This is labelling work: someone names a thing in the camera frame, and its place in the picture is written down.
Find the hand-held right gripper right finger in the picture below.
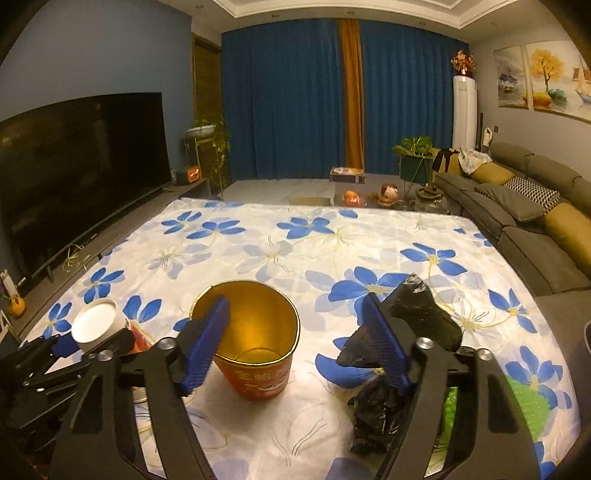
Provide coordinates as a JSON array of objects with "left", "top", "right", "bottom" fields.
[{"left": 359, "top": 292, "right": 542, "bottom": 480}]

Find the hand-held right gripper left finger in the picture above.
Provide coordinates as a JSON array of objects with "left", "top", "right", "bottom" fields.
[{"left": 46, "top": 295, "right": 230, "bottom": 480}]

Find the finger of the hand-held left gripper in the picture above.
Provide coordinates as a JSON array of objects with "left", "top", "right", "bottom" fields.
[
  {"left": 17, "top": 335, "right": 78, "bottom": 371},
  {"left": 7, "top": 329, "right": 136, "bottom": 418}
]

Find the white apple print paper cup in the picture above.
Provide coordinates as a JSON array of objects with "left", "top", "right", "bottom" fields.
[{"left": 71, "top": 298, "right": 154, "bottom": 355}]

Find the black plastic bag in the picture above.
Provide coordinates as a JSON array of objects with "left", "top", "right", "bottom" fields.
[{"left": 337, "top": 273, "right": 464, "bottom": 455}]

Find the red paper cup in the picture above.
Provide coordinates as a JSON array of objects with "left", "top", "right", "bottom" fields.
[{"left": 191, "top": 281, "right": 300, "bottom": 400}]

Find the bundle of straw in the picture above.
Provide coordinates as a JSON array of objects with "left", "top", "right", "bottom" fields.
[{"left": 62, "top": 244, "right": 89, "bottom": 274}]

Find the blue flowered white cloth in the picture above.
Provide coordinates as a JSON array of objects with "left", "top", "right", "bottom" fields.
[{"left": 18, "top": 198, "right": 581, "bottom": 480}]

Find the green plastic bag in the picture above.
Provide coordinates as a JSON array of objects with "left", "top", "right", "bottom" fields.
[{"left": 438, "top": 373, "right": 553, "bottom": 445}]

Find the dark television cabinet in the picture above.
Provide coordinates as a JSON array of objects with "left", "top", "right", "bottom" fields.
[{"left": 0, "top": 178, "right": 212, "bottom": 344}]

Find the grey sofa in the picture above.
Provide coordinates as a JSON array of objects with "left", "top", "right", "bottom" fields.
[{"left": 434, "top": 141, "right": 591, "bottom": 298}]

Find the printed cardboard box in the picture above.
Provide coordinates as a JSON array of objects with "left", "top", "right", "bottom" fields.
[{"left": 329, "top": 166, "right": 367, "bottom": 184}]

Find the black television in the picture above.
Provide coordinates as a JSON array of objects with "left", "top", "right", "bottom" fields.
[{"left": 0, "top": 92, "right": 172, "bottom": 278}]

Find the plant in green planter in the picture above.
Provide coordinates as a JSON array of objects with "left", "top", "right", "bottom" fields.
[{"left": 392, "top": 136, "right": 435, "bottom": 195}]

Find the grey cushion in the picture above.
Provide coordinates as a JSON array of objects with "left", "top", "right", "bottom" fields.
[{"left": 473, "top": 182, "right": 546, "bottom": 223}]

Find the small yellow cushion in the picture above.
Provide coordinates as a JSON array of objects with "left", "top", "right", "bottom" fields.
[{"left": 471, "top": 162, "right": 515, "bottom": 185}]

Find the potted plant on stand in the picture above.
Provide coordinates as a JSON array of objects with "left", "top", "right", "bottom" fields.
[{"left": 184, "top": 117, "right": 232, "bottom": 195}]

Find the black white checkered cushion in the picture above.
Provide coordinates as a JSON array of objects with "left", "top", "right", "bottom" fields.
[{"left": 503, "top": 176, "right": 562, "bottom": 206}]

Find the large yellow cushion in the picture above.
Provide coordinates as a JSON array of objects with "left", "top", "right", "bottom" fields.
[{"left": 542, "top": 202, "right": 591, "bottom": 265}]

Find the white standing air conditioner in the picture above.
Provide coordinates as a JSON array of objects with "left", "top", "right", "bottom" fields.
[{"left": 451, "top": 76, "right": 479, "bottom": 151}]

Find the orange curtain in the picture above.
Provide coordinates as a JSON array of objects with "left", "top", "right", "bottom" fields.
[{"left": 339, "top": 19, "right": 366, "bottom": 169}]

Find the blue curtain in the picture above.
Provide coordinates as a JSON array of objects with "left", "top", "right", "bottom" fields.
[
  {"left": 222, "top": 18, "right": 350, "bottom": 182},
  {"left": 360, "top": 21, "right": 470, "bottom": 176}
]

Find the wooden door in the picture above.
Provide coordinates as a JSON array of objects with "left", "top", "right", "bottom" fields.
[{"left": 191, "top": 34, "right": 225, "bottom": 126}]

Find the orange flower bouquet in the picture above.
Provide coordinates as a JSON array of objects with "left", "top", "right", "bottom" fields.
[{"left": 450, "top": 50, "right": 476, "bottom": 78}]

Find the grey landscape wall painting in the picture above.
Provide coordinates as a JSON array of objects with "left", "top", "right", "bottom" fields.
[{"left": 493, "top": 46, "right": 530, "bottom": 110}]

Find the yellow tree wall painting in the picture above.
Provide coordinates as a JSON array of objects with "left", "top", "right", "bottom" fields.
[{"left": 526, "top": 39, "right": 591, "bottom": 124}]

